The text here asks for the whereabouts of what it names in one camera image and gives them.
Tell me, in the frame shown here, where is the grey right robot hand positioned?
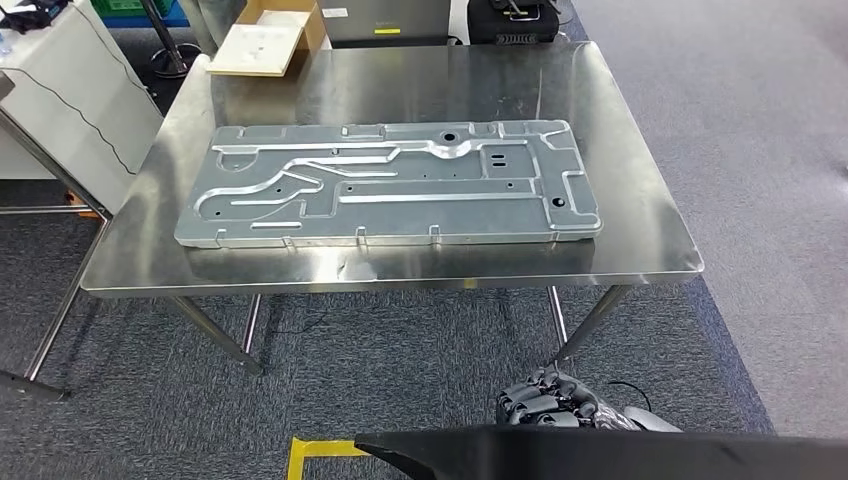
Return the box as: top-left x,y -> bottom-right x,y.
495,367 -> 641,432

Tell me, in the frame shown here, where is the black plastic mounting part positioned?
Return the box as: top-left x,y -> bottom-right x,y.
354,423 -> 848,480

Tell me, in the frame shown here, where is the stamped sheet metal panel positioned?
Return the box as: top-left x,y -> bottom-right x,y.
173,119 -> 604,250

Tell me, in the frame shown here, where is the yellow floor tape square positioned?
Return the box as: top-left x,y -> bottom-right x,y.
286,435 -> 372,480

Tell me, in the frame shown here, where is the black equipment case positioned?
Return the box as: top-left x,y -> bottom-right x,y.
466,0 -> 563,46

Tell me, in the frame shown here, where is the open cardboard box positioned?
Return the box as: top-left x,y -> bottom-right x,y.
206,0 -> 328,79

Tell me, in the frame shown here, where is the small orange object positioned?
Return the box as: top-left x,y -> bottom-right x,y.
66,190 -> 101,220

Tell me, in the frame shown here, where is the green plastic crate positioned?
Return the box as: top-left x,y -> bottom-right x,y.
91,0 -> 175,19

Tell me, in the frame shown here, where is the white cabinet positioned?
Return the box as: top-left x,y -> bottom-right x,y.
0,0 -> 165,215

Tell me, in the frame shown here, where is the black cloth item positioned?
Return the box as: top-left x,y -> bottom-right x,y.
0,0 -> 71,34

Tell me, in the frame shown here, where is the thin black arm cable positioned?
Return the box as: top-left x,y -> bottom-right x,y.
608,380 -> 654,413

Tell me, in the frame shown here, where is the dark stanchion post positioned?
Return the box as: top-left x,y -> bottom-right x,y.
139,0 -> 202,79

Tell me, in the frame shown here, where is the black cable on cabinet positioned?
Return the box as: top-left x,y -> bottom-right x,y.
0,64 -> 138,176

